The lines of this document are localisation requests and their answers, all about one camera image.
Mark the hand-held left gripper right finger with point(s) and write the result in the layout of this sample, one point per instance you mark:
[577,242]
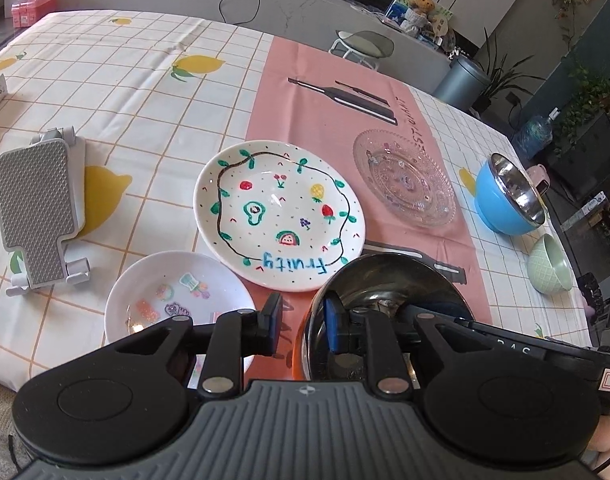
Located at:
[331,326]

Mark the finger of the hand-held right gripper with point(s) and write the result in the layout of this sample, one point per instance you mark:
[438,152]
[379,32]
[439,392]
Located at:
[450,310]

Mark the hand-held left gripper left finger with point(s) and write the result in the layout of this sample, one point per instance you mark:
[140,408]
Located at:
[272,321]

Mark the light green bowl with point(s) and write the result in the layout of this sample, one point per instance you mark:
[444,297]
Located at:
[545,265]

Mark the small white plate with stickers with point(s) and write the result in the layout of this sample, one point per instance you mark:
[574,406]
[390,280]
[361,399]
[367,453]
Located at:
[175,280]

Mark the white plate with fruit drawings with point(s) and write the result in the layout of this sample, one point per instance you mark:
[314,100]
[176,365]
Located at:
[280,210]

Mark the blue bowl with steel inside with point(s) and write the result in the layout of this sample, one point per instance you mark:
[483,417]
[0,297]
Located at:
[495,205]

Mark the clear glass plate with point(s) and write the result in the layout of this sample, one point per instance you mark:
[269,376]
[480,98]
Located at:
[405,180]

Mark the person's right hand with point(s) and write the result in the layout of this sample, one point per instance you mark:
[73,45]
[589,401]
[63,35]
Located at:
[607,440]

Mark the small pink heater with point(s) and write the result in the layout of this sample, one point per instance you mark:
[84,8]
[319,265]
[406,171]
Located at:
[539,177]

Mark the white carton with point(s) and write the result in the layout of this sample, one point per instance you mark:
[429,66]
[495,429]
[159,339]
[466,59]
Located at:
[594,204]

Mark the dark cabinet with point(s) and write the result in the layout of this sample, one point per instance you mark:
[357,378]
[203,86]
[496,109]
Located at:
[585,170]

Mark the blue water bottle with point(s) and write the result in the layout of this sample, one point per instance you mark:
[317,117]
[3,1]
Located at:
[535,132]

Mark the pink bottle print cloth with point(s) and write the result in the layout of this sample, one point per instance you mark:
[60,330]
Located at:
[305,110]

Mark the grey round trash can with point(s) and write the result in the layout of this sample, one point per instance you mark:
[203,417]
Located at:
[460,82]

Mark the long-leaf potted plant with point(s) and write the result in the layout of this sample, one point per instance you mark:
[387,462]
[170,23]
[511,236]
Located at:
[500,77]

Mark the lemon print checked tablecloth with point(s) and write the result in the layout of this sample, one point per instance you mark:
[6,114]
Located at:
[135,110]

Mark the leafy green plant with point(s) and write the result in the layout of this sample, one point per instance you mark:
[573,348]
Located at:
[590,95]

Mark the grey and white stand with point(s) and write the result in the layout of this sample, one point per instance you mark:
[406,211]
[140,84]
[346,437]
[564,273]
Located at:
[32,200]

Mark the white stool with grey seat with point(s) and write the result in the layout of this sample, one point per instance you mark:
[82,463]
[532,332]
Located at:
[367,42]

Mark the teddy bear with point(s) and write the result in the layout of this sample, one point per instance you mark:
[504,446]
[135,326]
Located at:
[422,4]

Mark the colourful picture book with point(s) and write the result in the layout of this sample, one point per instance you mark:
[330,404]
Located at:
[400,2]

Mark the climbing vine plant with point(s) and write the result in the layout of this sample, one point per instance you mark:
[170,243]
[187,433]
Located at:
[565,5]

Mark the pink storage box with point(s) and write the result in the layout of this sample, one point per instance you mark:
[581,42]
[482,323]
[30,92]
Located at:
[27,10]

